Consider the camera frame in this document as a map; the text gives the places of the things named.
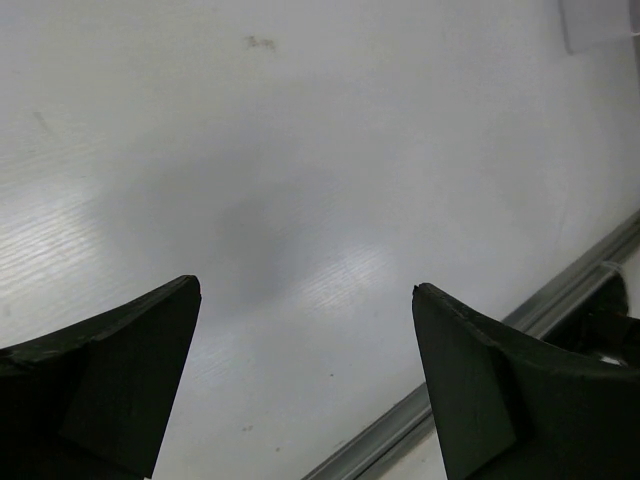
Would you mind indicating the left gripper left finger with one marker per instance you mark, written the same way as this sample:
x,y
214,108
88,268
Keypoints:
x,y
93,400

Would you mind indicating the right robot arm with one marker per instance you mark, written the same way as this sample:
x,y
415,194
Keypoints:
x,y
601,327

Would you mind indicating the aluminium rail frame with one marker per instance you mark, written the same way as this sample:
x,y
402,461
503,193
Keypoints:
x,y
381,445

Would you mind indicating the white compartment organizer box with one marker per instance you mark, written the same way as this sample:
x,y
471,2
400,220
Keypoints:
x,y
589,23

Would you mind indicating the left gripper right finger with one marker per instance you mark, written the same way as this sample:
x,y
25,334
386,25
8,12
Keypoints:
x,y
509,406

